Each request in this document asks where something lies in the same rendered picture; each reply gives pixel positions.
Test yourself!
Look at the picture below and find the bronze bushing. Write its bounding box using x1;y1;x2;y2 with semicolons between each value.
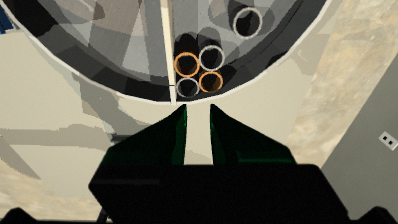
199;67;223;93
174;45;200;77

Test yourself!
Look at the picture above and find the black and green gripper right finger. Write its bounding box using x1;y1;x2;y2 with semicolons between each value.
210;104;297;164

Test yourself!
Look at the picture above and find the blue crate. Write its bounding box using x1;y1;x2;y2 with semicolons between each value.
0;5;21;35

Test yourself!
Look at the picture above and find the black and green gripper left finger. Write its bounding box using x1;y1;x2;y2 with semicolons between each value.
99;104;187;165

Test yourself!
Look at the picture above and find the dark grey metal bushing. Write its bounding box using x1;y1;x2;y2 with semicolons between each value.
198;39;225;71
176;73;200;98
229;5;262;39

